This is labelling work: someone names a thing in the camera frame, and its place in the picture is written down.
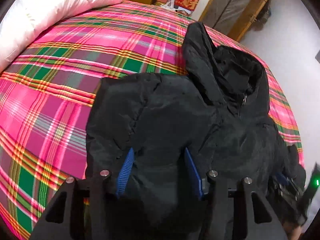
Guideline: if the black hooded puffer jacket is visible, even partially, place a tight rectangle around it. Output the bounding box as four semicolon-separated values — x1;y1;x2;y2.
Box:
86;22;305;239

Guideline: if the person's right hand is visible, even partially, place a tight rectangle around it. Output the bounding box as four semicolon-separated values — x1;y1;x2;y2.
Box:
288;226;302;240

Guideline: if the pink plaid bed sheet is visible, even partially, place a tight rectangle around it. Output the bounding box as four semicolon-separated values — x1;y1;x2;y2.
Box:
0;0;306;240

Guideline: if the red gift box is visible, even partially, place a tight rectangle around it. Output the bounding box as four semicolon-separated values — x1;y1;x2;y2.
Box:
174;0;199;11

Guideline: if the hanging bag on door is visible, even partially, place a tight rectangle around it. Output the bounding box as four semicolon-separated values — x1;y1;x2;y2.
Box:
254;0;271;30

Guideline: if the wooden framed door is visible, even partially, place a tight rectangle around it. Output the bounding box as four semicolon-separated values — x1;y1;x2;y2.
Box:
199;0;268;42

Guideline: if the white pink folded quilt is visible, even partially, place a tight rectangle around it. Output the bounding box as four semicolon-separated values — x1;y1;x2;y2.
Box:
1;0;123;70

